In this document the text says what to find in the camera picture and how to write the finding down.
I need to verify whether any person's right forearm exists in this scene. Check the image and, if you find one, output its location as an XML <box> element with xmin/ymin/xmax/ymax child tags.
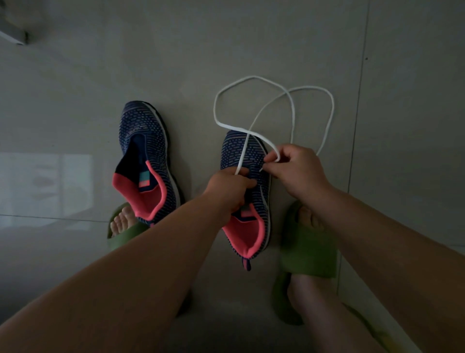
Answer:
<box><xmin>306</xmin><ymin>183</ymin><xmax>465</xmax><ymax>353</ymax></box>

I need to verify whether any person's right hand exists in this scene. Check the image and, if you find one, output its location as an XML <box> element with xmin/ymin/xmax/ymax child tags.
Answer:
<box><xmin>262</xmin><ymin>144</ymin><xmax>333</xmax><ymax>204</ymax></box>

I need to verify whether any person's left hand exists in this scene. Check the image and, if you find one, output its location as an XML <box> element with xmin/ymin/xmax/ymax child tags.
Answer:
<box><xmin>203</xmin><ymin>167</ymin><xmax>257</xmax><ymax>227</ymax></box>

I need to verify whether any navy and pink knit sneaker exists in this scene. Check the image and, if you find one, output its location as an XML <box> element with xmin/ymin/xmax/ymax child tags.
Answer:
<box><xmin>111</xmin><ymin>100</ymin><xmax>184</xmax><ymax>227</ymax></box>
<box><xmin>219</xmin><ymin>130</ymin><xmax>272</xmax><ymax>272</ymax></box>

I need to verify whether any person's right leg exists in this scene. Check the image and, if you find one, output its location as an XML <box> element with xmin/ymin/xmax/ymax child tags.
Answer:
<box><xmin>287</xmin><ymin>206</ymin><xmax>386</xmax><ymax>353</ymax></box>

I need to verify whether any green slide slipper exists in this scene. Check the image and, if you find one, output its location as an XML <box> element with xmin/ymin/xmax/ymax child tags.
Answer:
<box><xmin>106</xmin><ymin>202</ymin><xmax>152</xmax><ymax>252</ymax></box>
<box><xmin>272</xmin><ymin>200</ymin><xmax>340</xmax><ymax>326</ymax></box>

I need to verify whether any person's left foot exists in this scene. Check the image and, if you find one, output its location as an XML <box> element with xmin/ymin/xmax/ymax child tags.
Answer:
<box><xmin>110</xmin><ymin>206</ymin><xmax>137</xmax><ymax>238</ymax></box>

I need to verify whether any white shoelace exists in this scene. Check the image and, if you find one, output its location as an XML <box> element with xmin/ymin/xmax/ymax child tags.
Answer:
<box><xmin>213</xmin><ymin>75</ymin><xmax>335</xmax><ymax>176</ymax></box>

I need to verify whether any person's left forearm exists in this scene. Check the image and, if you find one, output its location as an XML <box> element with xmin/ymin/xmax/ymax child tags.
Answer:
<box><xmin>0</xmin><ymin>191</ymin><xmax>234</xmax><ymax>353</ymax></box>

